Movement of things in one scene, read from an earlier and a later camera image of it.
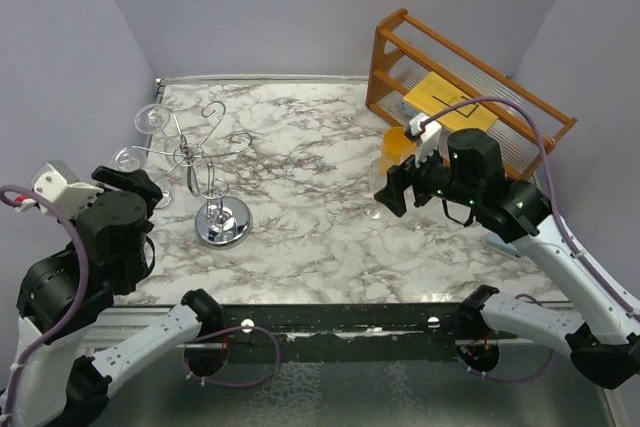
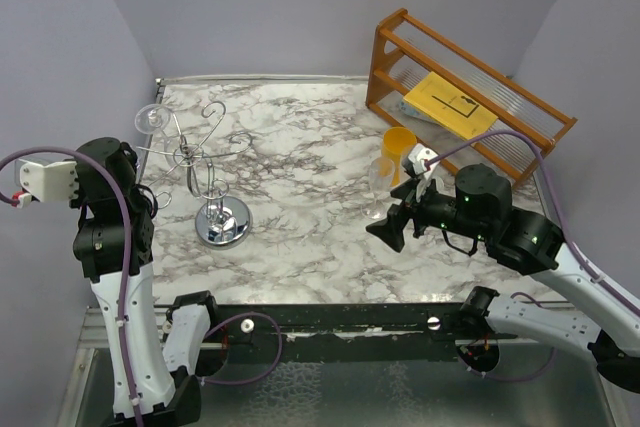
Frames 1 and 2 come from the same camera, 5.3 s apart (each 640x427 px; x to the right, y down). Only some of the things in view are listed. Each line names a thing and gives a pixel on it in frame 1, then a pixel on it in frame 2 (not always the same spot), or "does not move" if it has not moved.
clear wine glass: (152, 118) does not move
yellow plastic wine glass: (395, 148) does not move
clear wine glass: (374, 209) does not move
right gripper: (399, 178) to (390, 229)
